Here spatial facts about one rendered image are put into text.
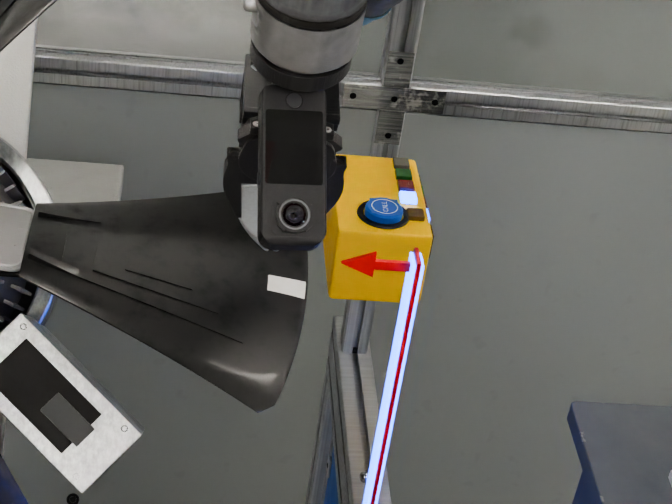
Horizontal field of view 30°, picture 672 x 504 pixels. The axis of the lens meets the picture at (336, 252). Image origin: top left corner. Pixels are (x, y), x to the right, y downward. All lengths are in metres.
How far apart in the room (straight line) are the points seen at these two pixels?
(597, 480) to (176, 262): 0.43
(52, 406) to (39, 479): 1.10
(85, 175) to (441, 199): 0.52
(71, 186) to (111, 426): 0.66
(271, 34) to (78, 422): 0.43
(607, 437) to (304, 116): 0.49
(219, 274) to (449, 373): 1.08
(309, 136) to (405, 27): 0.87
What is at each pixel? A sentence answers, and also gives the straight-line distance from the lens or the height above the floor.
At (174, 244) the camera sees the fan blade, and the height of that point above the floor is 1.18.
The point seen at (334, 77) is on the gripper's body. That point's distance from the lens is 0.86.
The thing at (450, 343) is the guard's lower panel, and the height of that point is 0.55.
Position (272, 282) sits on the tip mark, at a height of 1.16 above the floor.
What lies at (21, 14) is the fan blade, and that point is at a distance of 1.03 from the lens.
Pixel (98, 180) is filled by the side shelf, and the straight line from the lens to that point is 1.73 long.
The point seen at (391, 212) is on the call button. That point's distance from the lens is 1.30.
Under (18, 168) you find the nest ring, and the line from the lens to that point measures 1.23.
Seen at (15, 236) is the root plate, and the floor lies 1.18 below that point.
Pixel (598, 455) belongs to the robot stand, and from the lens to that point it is 1.19.
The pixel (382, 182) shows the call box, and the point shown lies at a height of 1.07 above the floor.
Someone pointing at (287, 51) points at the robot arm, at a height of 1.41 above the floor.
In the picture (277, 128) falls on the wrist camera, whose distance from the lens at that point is 0.87.
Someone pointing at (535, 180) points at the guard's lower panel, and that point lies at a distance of 1.87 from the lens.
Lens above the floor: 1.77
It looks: 34 degrees down
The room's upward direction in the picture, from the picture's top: 8 degrees clockwise
